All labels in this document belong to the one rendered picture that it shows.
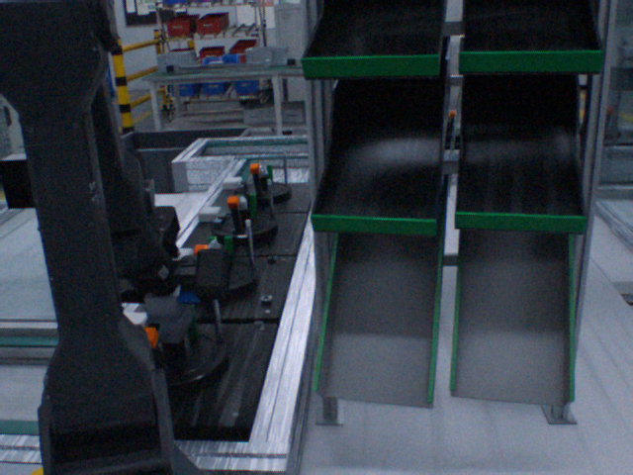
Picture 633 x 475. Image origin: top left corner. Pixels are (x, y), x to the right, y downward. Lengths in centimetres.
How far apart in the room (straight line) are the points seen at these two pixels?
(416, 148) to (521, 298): 22
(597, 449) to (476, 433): 16
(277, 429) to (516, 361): 29
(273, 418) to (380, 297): 20
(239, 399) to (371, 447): 20
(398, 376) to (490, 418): 24
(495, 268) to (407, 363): 16
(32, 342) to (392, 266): 59
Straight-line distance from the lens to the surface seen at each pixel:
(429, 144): 75
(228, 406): 77
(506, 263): 78
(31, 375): 103
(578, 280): 84
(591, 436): 93
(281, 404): 78
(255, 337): 90
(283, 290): 103
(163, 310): 80
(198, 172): 199
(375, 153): 74
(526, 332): 76
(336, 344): 74
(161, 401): 45
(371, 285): 76
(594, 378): 104
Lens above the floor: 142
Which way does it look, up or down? 22 degrees down
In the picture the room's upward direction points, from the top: 3 degrees counter-clockwise
